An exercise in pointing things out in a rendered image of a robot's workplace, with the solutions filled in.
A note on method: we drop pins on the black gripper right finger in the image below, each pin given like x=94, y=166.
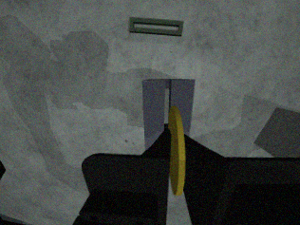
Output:
x=210, y=179

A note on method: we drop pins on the gold coin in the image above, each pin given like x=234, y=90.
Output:
x=178, y=155

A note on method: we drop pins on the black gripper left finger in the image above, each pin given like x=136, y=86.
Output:
x=148, y=173

